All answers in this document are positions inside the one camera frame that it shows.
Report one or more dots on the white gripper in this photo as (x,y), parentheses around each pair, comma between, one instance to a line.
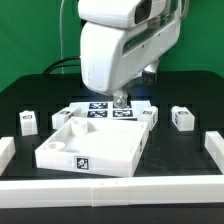
(111,57)

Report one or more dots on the white square tabletop tray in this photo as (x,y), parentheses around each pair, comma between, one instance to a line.
(96,146)

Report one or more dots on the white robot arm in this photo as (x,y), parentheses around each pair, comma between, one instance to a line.
(128,14)

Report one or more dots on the white marker tag sheet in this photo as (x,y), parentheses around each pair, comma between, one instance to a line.
(106,109)

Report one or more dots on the white right fence block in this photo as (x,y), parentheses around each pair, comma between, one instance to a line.
(214,143)

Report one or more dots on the white fence block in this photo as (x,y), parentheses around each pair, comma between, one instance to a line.
(214,143)
(7,151)

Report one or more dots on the white front fence bar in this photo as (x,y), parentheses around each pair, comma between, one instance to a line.
(112,191)

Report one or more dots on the white left fence block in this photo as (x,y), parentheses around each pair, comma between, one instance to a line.
(7,151)

